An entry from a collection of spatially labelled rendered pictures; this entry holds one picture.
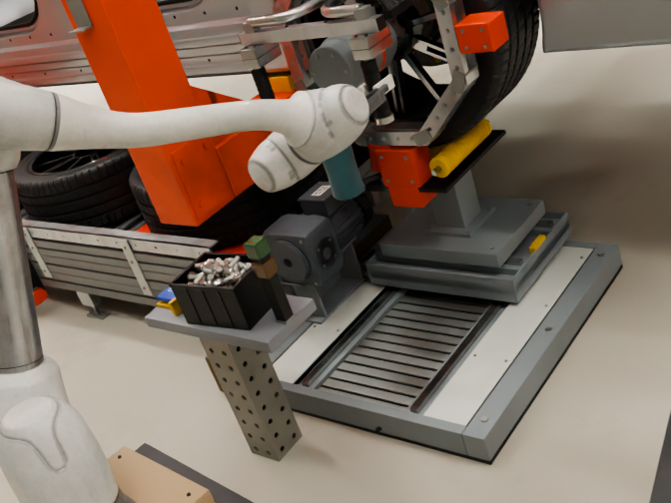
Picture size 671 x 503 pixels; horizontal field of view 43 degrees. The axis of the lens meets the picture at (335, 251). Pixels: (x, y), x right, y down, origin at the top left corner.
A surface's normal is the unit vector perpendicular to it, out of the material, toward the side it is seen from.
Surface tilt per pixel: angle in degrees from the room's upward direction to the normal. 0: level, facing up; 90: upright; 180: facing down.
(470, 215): 90
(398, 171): 90
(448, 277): 90
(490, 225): 0
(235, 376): 90
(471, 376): 0
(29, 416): 3
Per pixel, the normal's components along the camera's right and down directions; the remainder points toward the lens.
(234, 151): 0.76, 0.08
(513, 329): -0.29, -0.84
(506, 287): -0.57, 0.54
